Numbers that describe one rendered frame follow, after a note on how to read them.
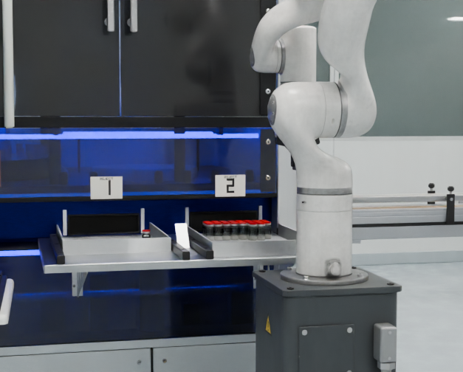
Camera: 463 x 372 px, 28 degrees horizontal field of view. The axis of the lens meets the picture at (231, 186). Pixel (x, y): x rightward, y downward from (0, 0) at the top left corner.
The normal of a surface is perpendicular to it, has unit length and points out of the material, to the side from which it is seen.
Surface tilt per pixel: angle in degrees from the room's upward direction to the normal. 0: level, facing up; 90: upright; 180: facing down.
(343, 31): 121
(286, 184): 90
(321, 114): 96
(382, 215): 90
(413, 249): 90
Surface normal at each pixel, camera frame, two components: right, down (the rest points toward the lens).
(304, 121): 0.36, 0.14
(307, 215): -0.70, 0.05
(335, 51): -0.34, 0.60
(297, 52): 0.06, 0.04
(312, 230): -0.48, 0.07
